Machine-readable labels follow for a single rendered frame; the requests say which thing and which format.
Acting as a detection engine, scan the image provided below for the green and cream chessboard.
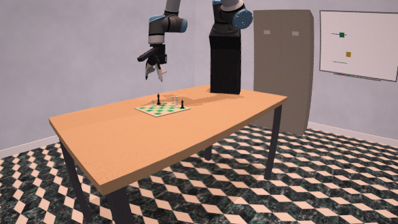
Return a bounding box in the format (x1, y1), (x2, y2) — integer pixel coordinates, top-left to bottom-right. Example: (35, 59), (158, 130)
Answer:
(134, 102), (191, 117)

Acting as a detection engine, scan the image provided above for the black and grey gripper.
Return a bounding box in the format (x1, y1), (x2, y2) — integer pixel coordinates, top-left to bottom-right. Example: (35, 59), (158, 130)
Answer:
(145, 43), (167, 81)

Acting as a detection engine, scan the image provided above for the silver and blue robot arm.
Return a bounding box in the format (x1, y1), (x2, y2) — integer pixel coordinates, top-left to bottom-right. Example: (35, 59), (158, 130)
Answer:
(137, 0), (253, 62)

